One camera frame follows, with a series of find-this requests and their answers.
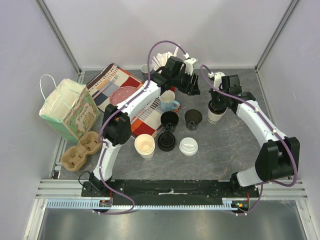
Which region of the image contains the light blue ceramic mug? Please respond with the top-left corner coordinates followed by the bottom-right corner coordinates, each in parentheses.
top-left (159, 90), bottom-right (181, 112)

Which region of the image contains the pink polka dot plate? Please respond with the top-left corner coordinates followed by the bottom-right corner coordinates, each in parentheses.
top-left (109, 86), bottom-right (138, 106)

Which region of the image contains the cardboard cup carrier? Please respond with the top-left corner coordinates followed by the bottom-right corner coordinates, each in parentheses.
top-left (60, 131), bottom-right (102, 172)

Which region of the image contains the stack of black cups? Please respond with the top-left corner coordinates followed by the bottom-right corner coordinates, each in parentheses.
top-left (160, 111), bottom-right (179, 133)

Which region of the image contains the grey ceramic mug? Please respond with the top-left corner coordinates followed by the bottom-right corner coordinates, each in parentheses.
top-left (140, 64), bottom-right (154, 81)

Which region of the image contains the white paper coffee cup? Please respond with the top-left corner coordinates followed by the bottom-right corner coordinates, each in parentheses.
top-left (207, 109), bottom-right (226, 124)

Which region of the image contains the stack of white paper cups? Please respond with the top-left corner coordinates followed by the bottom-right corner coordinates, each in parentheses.
top-left (134, 134), bottom-right (156, 160)

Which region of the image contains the pink handled fork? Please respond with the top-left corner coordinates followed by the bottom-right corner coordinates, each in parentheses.
top-left (95, 74), bottom-right (118, 96)

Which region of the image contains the black plastic cup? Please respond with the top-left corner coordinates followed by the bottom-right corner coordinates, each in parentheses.
top-left (184, 109), bottom-right (203, 130)

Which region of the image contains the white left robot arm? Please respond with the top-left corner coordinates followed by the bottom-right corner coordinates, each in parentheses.
top-left (89, 56), bottom-right (200, 197)

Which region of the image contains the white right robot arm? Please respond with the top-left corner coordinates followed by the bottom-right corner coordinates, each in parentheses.
top-left (208, 72), bottom-right (300, 197)

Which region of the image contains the colourful patchwork placemat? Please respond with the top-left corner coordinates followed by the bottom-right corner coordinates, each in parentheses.
top-left (85, 63), bottom-right (182, 139)

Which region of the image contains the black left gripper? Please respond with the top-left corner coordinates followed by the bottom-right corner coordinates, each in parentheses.
top-left (172, 69), bottom-right (201, 97)

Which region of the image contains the black coffee cup lid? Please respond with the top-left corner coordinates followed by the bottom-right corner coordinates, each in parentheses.
top-left (208, 101), bottom-right (227, 115)

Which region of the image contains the bundle of white straws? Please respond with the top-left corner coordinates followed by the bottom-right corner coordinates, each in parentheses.
top-left (150, 46), bottom-right (180, 71)

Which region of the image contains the green patterned paper bag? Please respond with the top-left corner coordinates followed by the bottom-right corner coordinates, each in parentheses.
top-left (39, 78), bottom-right (100, 143)

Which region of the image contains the stack of white lids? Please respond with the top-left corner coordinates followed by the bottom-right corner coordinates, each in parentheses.
top-left (179, 137), bottom-right (198, 156)

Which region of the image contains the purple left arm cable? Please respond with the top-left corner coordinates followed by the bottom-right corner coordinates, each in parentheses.
top-left (98, 40), bottom-right (190, 216)

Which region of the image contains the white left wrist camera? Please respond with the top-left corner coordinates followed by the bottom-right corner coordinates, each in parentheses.
top-left (183, 58), bottom-right (199, 76)

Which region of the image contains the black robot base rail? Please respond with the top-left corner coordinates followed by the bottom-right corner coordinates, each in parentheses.
top-left (81, 179), bottom-right (259, 202)

